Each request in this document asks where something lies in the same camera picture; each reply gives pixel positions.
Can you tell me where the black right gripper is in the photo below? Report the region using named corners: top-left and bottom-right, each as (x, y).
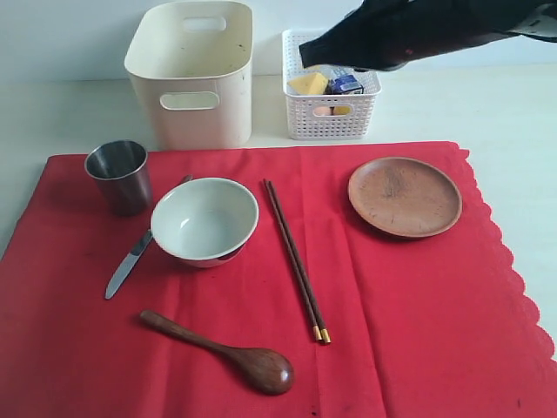
top-left (299, 1), bottom-right (556, 71)

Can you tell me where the blue white milk carton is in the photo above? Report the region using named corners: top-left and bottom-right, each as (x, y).
top-left (322, 65), bottom-right (364, 95)

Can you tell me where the yellow cheese wedge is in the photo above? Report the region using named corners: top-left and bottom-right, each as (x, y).
top-left (287, 71), bottom-right (329, 96)

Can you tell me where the yellow lemon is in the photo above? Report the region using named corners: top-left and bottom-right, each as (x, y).
top-left (332, 106), bottom-right (352, 116)

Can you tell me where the brown egg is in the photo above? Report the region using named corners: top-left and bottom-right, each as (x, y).
top-left (313, 106), bottom-right (332, 117)

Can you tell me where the pale green ceramic bowl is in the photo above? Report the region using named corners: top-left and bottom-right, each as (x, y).
top-left (150, 178), bottom-right (259, 268)

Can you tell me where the stainless steel cup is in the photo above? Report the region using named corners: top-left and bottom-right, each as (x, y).
top-left (84, 140), bottom-right (153, 216)

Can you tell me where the dark wooden chopstick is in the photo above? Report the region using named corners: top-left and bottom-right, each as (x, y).
top-left (264, 179), bottom-right (332, 345)
top-left (263, 179), bottom-right (322, 342)

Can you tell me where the white perforated plastic basket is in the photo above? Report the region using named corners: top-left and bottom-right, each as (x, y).
top-left (282, 29), bottom-right (381, 140)

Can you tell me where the cream plastic bin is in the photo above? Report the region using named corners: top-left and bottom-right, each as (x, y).
top-left (124, 1), bottom-right (253, 150)

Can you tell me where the brown wooden plate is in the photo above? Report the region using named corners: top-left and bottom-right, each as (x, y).
top-left (347, 157), bottom-right (463, 239)

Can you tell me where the red table cloth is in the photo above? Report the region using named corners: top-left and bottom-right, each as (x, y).
top-left (1, 142), bottom-right (556, 417)

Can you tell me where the metal table knife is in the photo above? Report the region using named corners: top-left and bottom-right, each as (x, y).
top-left (104, 174), bottom-right (193, 300)

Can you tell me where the dark wooden spoon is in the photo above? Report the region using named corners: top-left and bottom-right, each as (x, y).
top-left (139, 310), bottom-right (295, 395)

